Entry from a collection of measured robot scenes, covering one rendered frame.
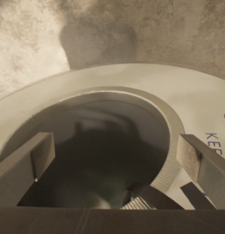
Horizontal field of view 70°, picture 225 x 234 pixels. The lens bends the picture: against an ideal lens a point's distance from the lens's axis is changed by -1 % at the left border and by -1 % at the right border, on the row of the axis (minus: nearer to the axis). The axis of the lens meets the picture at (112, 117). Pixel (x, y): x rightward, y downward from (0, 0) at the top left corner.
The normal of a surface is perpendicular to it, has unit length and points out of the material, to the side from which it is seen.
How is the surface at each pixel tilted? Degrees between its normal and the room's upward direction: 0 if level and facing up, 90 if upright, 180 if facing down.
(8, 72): 0
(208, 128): 90
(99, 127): 9
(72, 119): 34
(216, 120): 90
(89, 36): 0
